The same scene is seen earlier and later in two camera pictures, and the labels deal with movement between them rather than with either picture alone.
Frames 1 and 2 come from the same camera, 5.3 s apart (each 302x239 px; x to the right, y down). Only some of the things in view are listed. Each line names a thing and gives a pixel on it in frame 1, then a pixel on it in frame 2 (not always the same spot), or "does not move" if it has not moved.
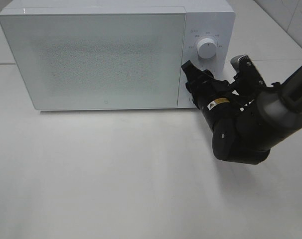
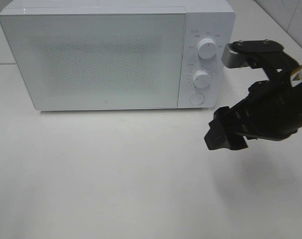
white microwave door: x=98 y=58 does not move
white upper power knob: x=206 y=48 does not move
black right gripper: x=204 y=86 -> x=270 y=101
